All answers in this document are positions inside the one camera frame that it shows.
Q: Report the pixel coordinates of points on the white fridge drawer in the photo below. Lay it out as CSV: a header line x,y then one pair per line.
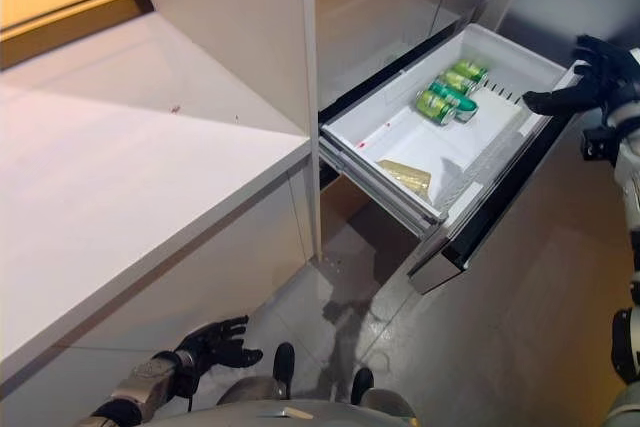
x,y
415,147

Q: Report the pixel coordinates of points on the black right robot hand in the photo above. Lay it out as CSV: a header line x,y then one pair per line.
x,y
607,82

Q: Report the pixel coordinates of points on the robot right leg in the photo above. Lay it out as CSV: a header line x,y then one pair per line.
x,y
362,387

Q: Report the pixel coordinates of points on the white tall side panel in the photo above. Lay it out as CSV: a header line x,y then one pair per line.
x,y
310,72

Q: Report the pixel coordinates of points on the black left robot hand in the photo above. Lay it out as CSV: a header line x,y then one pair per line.
x,y
215,347

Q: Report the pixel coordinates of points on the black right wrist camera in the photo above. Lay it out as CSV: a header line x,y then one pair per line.
x,y
597,144

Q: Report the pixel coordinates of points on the dark green drink can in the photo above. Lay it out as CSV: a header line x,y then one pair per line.
x,y
462,104

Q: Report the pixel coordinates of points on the yellow juice bottle white cap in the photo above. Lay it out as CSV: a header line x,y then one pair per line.
x,y
405,177

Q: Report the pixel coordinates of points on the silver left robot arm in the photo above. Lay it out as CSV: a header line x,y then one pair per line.
x,y
135,392

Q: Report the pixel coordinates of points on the robot leg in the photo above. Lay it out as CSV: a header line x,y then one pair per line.
x,y
362,387
284,367

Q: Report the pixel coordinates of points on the robot left leg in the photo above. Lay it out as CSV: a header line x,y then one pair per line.
x,y
284,367

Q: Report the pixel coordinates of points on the grey robot torso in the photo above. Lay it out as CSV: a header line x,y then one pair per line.
x,y
300,417

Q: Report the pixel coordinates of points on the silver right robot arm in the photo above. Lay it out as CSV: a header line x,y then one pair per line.
x,y
630,187

